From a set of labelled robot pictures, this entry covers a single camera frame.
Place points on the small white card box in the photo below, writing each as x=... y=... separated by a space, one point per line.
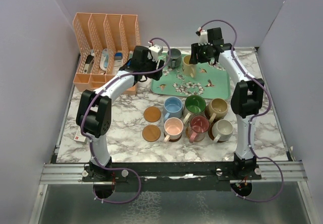
x=79 y=137

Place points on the black white tool in organizer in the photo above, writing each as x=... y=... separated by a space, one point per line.
x=89 y=63

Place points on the dark walnut coaster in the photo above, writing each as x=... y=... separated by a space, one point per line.
x=175 y=140

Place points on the green mug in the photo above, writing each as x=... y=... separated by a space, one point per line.
x=194 y=106

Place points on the dark grey mug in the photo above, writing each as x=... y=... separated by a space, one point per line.
x=174 y=59

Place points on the light wood coaster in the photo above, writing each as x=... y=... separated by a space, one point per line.
x=152 y=114
x=151 y=133

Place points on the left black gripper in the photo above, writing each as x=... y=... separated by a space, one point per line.
x=155 y=75

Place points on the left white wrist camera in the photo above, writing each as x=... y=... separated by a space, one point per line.
x=156 y=51

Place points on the peach plastic file organizer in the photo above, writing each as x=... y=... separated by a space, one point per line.
x=106 y=42

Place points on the tan beige mug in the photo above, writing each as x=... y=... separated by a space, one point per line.
x=216 y=110

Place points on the brown wooden coaster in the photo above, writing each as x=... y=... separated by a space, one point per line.
x=210 y=134

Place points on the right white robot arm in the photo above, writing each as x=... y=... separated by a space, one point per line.
x=247 y=97

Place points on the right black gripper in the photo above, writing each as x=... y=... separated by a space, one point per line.
x=195 y=57

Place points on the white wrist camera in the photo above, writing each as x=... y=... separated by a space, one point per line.
x=203 y=37
x=156 y=51

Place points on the black mounting rail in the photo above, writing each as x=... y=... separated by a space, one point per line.
x=168 y=176

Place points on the aluminium frame rail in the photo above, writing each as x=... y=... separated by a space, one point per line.
x=293 y=171

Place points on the red floral mug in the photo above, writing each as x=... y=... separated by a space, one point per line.
x=198 y=128

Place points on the blue eraser box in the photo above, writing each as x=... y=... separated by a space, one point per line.
x=118 y=56

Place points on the white blue pack in organizer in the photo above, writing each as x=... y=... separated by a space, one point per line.
x=104 y=60

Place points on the woven rattan coaster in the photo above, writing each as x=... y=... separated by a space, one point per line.
x=187 y=132

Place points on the green floral tray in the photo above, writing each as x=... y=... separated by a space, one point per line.
x=210 y=82

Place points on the light pink mug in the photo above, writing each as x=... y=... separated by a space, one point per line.
x=173 y=127

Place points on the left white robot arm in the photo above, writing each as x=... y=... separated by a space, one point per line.
x=94 y=115

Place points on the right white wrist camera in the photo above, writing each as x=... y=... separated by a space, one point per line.
x=203 y=37

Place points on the blue mug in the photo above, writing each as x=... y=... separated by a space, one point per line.
x=173 y=108

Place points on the yellow mug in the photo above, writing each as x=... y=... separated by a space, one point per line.
x=188 y=69

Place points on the white speckled mug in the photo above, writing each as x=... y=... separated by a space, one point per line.
x=222 y=131

